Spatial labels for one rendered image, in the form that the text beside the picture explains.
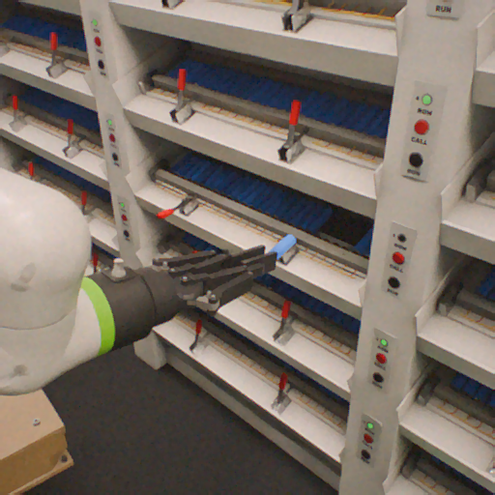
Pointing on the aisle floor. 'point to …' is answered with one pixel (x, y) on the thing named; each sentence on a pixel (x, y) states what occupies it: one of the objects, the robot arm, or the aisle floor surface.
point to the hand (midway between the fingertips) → (252, 262)
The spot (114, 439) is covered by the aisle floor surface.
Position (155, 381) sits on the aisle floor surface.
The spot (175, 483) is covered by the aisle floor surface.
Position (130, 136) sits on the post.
